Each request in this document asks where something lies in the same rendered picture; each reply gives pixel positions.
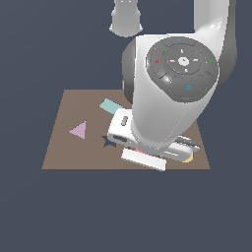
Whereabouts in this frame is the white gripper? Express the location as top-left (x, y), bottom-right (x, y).
top-left (106, 107), bottom-right (200, 172)

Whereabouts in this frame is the brown slot board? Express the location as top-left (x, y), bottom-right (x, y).
top-left (40, 89), bottom-right (212, 171)

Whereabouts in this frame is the yellow round block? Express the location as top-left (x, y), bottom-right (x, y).
top-left (181, 153), bottom-right (195, 163)

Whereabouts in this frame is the teal rectangle block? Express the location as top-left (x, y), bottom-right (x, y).
top-left (98, 97), bottom-right (125, 116)

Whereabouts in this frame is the pink triangle block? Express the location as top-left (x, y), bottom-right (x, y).
top-left (68, 120), bottom-right (88, 140)

